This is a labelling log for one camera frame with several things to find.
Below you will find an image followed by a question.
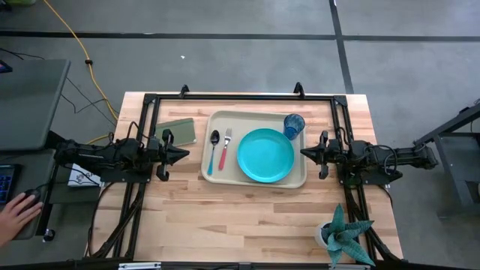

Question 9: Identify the teal round plate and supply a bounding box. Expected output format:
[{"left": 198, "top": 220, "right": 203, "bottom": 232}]
[{"left": 236, "top": 127, "right": 296, "bottom": 184}]

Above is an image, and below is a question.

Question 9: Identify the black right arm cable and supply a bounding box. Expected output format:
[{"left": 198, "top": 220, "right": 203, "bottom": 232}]
[{"left": 369, "top": 143, "right": 404, "bottom": 182}]

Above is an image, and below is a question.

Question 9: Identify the thin black floor cable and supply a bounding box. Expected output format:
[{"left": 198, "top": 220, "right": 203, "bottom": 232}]
[{"left": 0, "top": 47, "right": 118, "bottom": 128}]

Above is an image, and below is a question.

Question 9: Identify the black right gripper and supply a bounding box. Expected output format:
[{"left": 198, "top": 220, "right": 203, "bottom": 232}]
[{"left": 300, "top": 130, "right": 341, "bottom": 180}]

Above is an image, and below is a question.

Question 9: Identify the black computer mouse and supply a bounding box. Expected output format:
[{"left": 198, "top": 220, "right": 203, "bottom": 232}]
[{"left": 22, "top": 188, "right": 43, "bottom": 206}]

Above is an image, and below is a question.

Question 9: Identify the person's hand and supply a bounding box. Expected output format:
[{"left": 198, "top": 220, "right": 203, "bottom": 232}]
[{"left": 0, "top": 192, "right": 44, "bottom": 248}]

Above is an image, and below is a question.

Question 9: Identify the silver metal bracket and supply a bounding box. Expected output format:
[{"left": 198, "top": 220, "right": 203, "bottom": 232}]
[
  {"left": 328, "top": 263, "right": 372, "bottom": 270},
  {"left": 118, "top": 262, "right": 163, "bottom": 270}
]

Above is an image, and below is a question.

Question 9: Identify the black keyboard with blue keys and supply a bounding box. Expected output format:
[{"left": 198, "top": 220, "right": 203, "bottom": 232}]
[{"left": 0, "top": 163, "right": 22, "bottom": 206}]

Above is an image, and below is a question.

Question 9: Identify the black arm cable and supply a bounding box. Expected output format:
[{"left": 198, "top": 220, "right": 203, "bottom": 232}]
[
  {"left": 107, "top": 120, "right": 152, "bottom": 146},
  {"left": 369, "top": 143, "right": 404, "bottom": 182}
]

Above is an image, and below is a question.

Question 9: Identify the green succulent in white pot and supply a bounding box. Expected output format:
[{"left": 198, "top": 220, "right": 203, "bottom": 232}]
[{"left": 314, "top": 203, "right": 376, "bottom": 268}]

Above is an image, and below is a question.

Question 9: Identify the black metal table frame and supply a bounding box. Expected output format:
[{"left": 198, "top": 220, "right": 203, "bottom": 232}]
[{"left": 84, "top": 82, "right": 404, "bottom": 263}]

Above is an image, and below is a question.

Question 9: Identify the grey side desk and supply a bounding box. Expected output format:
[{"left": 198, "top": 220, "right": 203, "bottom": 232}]
[{"left": 0, "top": 58, "right": 72, "bottom": 152}]

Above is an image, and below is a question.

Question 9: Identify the yellow cable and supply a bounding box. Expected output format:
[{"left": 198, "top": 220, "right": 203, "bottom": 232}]
[
  {"left": 87, "top": 133, "right": 114, "bottom": 146},
  {"left": 42, "top": 0, "right": 119, "bottom": 122}
]

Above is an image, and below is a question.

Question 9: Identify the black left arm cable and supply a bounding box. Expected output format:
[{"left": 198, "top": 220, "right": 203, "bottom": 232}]
[{"left": 107, "top": 120, "right": 152, "bottom": 146}]

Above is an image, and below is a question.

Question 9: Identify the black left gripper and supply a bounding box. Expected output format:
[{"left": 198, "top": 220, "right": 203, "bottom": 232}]
[{"left": 148, "top": 129, "right": 191, "bottom": 182}]

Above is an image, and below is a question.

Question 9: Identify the spoon with blue handle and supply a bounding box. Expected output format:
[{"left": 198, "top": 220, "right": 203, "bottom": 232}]
[{"left": 206, "top": 129, "right": 221, "bottom": 176}]

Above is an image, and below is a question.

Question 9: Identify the grey metal stand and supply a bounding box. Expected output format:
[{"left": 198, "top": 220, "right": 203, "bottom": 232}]
[{"left": 412, "top": 99, "right": 480, "bottom": 219}]

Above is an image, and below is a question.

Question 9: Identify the beige plastic tray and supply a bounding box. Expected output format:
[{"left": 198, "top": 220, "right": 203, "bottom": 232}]
[{"left": 200, "top": 109, "right": 308, "bottom": 190}]

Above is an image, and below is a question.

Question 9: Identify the blue faceted cup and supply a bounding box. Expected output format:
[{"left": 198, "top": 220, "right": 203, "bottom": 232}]
[{"left": 283, "top": 113, "right": 306, "bottom": 141}]

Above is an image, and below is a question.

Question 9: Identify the white patterned card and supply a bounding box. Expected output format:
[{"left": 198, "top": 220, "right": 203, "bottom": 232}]
[{"left": 67, "top": 162, "right": 105, "bottom": 188}]

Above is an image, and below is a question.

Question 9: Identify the dark grey desk mat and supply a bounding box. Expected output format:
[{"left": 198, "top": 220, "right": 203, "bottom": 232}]
[{"left": 47, "top": 181, "right": 103, "bottom": 206}]

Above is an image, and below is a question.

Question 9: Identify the fork with red handle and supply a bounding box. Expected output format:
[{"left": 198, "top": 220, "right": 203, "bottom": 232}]
[{"left": 217, "top": 127, "right": 233, "bottom": 171}]

